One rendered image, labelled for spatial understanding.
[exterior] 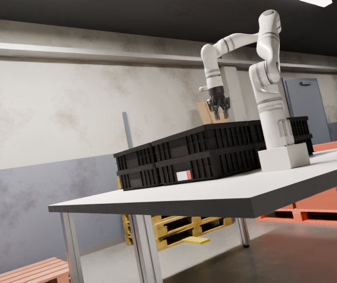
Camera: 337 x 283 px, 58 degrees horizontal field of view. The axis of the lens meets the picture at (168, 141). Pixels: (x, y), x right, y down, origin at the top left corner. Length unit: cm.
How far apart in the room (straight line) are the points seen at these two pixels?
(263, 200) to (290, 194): 9
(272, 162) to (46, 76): 320
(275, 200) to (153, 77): 403
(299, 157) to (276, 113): 18
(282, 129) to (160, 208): 55
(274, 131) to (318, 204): 212
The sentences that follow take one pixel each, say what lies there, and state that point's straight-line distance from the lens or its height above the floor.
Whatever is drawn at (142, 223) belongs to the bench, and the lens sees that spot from 111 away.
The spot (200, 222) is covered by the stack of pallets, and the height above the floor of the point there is 14.
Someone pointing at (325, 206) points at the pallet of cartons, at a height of 16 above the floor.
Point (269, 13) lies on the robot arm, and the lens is 158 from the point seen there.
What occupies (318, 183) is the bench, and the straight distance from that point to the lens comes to 79.
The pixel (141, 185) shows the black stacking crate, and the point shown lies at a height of 72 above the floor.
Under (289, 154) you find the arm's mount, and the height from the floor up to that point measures 75.
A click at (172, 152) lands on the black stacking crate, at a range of 143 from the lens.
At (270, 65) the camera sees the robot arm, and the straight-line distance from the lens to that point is 120.
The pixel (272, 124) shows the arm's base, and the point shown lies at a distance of 117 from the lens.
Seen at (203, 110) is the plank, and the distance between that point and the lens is 473.
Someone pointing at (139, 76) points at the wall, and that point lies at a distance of 445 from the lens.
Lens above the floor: 78
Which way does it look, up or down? 5 degrees up
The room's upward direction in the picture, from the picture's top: 11 degrees counter-clockwise
